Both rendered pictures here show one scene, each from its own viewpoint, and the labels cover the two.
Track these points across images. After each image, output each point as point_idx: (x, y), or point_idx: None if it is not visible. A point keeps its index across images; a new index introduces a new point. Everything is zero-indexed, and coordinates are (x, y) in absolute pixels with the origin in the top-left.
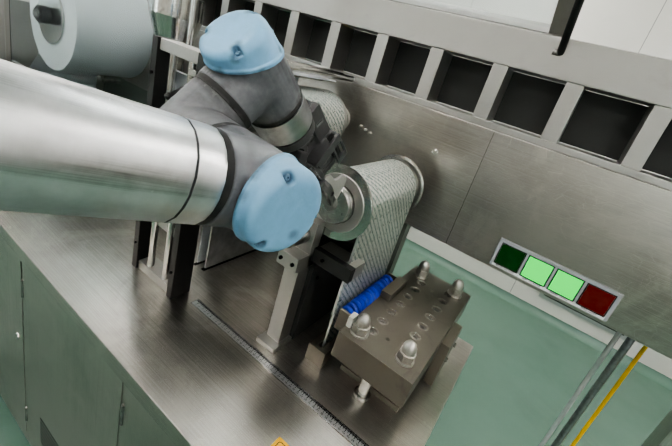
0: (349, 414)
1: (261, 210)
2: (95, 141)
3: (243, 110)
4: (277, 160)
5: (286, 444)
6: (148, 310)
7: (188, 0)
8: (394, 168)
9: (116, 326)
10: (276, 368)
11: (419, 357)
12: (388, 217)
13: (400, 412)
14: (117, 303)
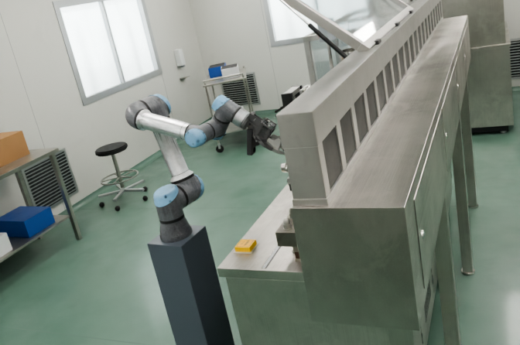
0: (282, 252)
1: (185, 138)
2: (169, 127)
3: (217, 119)
4: (190, 129)
5: (253, 240)
6: (290, 203)
7: (347, 54)
8: None
9: (276, 204)
10: None
11: (293, 230)
12: None
13: (296, 262)
14: (287, 199)
